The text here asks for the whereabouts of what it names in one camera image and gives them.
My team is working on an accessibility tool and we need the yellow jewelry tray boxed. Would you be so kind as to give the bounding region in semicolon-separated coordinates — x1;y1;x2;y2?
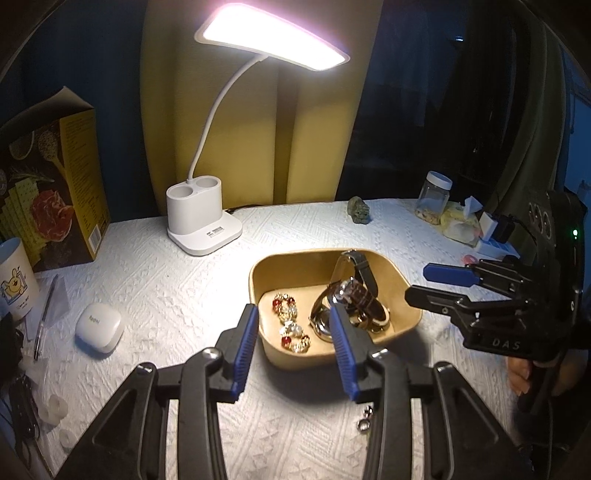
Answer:
248;248;424;371

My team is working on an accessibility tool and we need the white charger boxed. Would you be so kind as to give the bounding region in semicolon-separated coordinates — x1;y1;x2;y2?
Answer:
478;210;502;243

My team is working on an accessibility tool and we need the silver metal wristwatch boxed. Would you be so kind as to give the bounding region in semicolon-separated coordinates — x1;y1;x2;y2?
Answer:
308;287;348;343

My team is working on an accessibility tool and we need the red and pearl bead bracelet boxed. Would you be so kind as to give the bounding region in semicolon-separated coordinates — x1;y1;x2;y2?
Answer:
272;292;314;354

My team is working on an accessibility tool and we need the white power strip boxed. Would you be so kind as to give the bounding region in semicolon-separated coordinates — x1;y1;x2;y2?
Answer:
471;235;522;260

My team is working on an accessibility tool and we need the clear plastic jar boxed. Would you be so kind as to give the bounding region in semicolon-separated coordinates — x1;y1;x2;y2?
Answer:
414;171;453;225

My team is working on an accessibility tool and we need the black pen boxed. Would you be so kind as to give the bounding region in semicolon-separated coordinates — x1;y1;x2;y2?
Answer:
33;274;59;361

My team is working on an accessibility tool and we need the yellow tissue packet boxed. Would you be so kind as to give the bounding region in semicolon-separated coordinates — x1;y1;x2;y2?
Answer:
441;196;483;246

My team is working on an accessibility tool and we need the clear plastic bag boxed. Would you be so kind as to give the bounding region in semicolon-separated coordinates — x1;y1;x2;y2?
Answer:
18;276;71;344

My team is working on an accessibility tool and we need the dark green hanging cloth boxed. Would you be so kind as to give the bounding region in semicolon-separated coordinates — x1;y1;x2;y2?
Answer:
464;0;571;217

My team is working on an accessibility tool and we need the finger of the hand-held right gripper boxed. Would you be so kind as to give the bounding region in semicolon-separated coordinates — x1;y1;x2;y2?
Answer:
405;285;522;334
423;258;532;298

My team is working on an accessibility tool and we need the white cartoon mug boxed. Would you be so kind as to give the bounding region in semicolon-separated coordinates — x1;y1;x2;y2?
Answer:
0;237;41;322

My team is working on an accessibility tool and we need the small stone figurine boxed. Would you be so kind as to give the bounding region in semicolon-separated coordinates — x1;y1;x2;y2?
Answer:
347;196;371;225

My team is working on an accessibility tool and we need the white desk lamp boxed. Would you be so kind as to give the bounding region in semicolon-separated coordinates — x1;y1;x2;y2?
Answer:
166;2;350;258

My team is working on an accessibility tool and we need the white textured tablecloth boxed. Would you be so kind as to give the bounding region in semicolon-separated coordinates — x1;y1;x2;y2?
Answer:
18;198;555;480

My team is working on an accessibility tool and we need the yellow curtain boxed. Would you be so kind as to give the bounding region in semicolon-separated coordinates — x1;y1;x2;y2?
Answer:
140;0;376;215

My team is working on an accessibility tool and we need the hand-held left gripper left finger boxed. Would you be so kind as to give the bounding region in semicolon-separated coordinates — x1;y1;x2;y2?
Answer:
55;304;259;480

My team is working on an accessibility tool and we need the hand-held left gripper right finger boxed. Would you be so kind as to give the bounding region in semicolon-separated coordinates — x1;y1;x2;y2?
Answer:
329;305;532;480

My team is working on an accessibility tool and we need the person's right hand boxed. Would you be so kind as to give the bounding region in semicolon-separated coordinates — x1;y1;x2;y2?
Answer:
507;351;587;398

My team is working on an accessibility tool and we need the brown strap wristwatch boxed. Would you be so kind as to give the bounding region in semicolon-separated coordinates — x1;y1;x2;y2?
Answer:
329;249;391;331

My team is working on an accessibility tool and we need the black plug adapter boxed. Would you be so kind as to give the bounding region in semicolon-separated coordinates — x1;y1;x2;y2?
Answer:
494;216;518;244

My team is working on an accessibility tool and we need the black cable bundle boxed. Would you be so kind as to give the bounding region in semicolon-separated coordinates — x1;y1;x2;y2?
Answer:
0;314;43;462

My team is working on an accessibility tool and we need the printed cardboard food box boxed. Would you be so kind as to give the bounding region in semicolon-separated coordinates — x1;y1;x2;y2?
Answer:
0;85;112;273

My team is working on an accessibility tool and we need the white earbuds case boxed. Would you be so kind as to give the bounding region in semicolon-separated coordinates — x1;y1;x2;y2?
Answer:
75;302;125;354

